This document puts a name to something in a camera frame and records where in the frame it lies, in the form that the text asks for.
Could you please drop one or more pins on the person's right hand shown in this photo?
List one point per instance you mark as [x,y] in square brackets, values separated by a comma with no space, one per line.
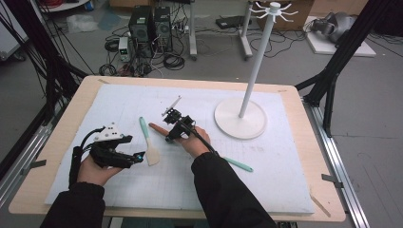
[193,147]

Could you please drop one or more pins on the cardboard box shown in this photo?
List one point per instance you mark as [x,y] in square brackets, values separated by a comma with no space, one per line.
[301,15]

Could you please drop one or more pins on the white round table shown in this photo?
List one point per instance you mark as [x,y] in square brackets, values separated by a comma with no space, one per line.
[63,5]

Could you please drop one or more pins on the thin wooden strip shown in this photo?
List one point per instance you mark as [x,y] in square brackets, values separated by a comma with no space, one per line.
[320,204]

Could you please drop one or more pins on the metal bracket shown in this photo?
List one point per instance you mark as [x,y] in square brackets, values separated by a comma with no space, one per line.
[36,164]
[331,180]

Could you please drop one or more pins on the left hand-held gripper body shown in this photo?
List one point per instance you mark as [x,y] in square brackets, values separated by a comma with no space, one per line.
[107,155]

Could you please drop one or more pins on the grey headset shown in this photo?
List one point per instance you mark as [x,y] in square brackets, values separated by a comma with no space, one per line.
[335,27]

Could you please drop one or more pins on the small grey power supply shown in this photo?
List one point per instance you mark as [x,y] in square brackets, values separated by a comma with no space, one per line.
[124,49]

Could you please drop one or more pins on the black frame strut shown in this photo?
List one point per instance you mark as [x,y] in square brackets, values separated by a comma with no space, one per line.
[348,47]
[53,79]

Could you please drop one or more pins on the white floor board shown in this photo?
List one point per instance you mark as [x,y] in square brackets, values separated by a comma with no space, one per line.
[348,49]

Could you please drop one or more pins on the white rack stand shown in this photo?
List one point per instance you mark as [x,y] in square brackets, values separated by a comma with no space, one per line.
[234,123]

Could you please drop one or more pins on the black computer tower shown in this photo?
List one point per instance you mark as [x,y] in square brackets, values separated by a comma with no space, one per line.
[163,28]
[141,31]

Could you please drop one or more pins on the clear plastic bag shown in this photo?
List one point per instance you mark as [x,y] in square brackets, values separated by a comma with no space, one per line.
[80,23]

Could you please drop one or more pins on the flat black device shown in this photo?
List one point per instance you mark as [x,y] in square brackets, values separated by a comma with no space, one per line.
[231,22]

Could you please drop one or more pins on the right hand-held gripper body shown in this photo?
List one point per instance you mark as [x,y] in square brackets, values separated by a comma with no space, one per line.
[187,123]

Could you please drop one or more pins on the person's left hand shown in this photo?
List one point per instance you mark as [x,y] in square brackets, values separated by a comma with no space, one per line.
[92,174]

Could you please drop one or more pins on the white grid mat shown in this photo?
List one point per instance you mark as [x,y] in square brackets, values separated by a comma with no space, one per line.
[177,190]

